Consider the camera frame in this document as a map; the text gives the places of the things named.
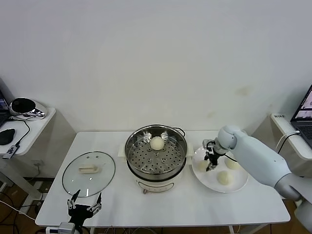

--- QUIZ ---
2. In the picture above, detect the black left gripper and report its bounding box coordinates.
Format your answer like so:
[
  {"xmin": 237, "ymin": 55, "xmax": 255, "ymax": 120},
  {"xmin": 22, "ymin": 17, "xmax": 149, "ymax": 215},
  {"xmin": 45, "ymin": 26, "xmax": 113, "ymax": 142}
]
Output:
[{"xmin": 67, "ymin": 189, "xmax": 102, "ymax": 227}]

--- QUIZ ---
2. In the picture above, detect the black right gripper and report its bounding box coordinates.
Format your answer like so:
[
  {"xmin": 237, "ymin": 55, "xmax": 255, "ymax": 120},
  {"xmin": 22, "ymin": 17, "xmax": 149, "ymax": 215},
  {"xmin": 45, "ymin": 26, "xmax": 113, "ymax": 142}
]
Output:
[{"xmin": 203, "ymin": 145, "xmax": 221, "ymax": 172}]

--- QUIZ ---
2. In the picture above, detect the white steamed baozi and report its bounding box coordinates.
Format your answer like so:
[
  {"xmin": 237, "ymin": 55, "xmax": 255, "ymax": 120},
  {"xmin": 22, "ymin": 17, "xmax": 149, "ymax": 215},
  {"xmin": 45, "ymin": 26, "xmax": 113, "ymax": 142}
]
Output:
[
  {"xmin": 150, "ymin": 136, "xmax": 164, "ymax": 151},
  {"xmin": 216, "ymin": 170, "xmax": 234, "ymax": 186},
  {"xmin": 225, "ymin": 158, "xmax": 241, "ymax": 171},
  {"xmin": 197, "ymin": 160, "xmax": 210, "ymax": 174}
]

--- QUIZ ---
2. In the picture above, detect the glass pot lid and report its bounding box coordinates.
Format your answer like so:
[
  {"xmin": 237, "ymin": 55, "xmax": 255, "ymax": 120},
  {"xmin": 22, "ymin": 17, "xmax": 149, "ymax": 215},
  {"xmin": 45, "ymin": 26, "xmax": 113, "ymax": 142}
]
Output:
[{"xmin": 61, "ymin": 151, "xmax": 116, "ymax": 197}]

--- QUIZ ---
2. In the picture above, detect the perforated steel steamer basket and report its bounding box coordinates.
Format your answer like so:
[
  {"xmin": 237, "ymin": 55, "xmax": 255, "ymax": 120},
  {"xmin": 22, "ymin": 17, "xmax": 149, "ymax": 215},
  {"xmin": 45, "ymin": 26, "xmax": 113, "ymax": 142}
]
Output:
[{"xmin": 125, "ymin": 124, "xmax": 188, "ymax": 180}]

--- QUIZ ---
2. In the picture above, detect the white round plate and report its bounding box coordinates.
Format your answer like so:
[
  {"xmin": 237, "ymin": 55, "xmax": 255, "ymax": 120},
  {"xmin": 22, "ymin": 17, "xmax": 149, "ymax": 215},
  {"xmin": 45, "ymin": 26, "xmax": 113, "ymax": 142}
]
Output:
[{"xmin": 191, "ymin": 144, "xmax": 250, "ymax": 194}]

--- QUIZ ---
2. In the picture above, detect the white electric cooker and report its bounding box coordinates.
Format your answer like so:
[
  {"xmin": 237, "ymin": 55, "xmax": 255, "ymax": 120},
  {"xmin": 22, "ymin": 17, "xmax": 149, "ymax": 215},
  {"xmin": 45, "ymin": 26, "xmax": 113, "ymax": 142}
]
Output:
[{"xmin": 118, "ymin": 142, "xmax": 195, "ymax": 195}]

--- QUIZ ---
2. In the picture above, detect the white work table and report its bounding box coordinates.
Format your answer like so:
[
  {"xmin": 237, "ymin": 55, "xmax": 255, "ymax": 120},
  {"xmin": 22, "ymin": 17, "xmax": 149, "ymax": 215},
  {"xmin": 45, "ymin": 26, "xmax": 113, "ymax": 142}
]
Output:
[{"xmin": 35, "ymin": 131, "xmax": 292, "ymax": 234}]

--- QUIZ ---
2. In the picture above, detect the grey usb hub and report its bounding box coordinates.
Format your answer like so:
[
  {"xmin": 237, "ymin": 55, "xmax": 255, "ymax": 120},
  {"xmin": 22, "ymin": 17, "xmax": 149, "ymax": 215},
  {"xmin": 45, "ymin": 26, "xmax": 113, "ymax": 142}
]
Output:
[{"xmin": 2, "ymin": 144, "xmax": 20, "ymax": 160}]

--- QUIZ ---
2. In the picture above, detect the black computer mouse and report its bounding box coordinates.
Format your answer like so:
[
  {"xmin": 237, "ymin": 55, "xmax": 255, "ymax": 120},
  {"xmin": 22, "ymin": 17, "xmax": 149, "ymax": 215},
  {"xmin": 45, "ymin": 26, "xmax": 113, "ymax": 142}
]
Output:
[{"xmin": 0, "ymin": 128, "xmax": 16, "ymax": 145}]

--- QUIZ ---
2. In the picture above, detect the grey laptop with lit screen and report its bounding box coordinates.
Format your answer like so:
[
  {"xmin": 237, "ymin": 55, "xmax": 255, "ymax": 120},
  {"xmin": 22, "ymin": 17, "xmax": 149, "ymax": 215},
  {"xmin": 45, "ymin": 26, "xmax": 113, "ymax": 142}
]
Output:
[{"xmin": 290, "ymin": 84, "xmax": 312, "ymax": 149}]

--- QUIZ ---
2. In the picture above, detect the silver black headset device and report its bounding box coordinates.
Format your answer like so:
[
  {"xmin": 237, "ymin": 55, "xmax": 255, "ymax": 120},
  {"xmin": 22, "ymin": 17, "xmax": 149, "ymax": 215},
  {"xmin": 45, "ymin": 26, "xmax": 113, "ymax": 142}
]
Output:
[{"xmin": 9, "ymin": 97, "xmax": 47, "ymax": 119}]

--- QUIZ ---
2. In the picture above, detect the dark laptop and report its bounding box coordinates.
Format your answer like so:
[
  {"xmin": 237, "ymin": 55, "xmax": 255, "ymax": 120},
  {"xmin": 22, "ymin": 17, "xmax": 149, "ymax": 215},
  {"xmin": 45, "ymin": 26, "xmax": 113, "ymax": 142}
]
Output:
[{"xmin": 0, "ymin": 77, "xmax": 12, "ymax": 128}]

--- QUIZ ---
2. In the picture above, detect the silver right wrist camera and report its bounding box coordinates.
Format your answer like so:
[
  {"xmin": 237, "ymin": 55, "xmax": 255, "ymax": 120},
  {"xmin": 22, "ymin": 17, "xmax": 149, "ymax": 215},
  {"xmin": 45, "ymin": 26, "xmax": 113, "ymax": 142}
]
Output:
[{"xmin": 203, "ymin": 138, "xmax": 216, "ymax": 155}]

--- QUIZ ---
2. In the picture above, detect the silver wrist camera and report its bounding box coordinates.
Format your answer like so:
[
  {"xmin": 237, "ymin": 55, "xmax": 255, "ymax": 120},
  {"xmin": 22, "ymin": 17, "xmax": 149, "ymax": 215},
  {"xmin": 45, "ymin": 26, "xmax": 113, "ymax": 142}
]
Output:
[
  {"xmin": 45, "ymin": 221, "xmax": 76, "ymax": 234},
  {"xmin": 203, "ymin": 138, "xmax": 216, "ymax": 155}
]

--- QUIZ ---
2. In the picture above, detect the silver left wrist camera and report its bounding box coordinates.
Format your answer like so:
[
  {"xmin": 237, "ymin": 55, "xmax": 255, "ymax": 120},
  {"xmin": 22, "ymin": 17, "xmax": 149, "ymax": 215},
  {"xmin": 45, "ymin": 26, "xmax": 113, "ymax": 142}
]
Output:
[{"xmin": 45, "ymin": 221, "xmax": 76, "ymax": 234}]

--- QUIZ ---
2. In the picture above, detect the white floor cable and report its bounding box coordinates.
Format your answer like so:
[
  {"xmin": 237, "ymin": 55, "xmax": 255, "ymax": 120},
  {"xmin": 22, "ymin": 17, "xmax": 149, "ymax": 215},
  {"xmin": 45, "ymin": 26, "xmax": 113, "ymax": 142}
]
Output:
[{"xmin": 0, "ymin": 199, "xmax": 39, "ymax": 221}]

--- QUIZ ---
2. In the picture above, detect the black floor cable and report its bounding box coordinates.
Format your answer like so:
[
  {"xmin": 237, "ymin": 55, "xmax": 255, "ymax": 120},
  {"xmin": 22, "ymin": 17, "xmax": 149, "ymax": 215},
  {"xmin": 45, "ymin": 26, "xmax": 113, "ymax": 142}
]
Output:
[{"xmin": 0, "ymin": 191, "xmax": 16, "ymax": 220}]

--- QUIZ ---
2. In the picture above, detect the black desk cable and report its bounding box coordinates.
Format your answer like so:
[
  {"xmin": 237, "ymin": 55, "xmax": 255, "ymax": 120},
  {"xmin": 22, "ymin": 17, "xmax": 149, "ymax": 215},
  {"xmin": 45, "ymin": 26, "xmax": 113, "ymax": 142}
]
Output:
[{"xmin": 7, "ymin": 116, "xmax": 31, "ymax": 147}]

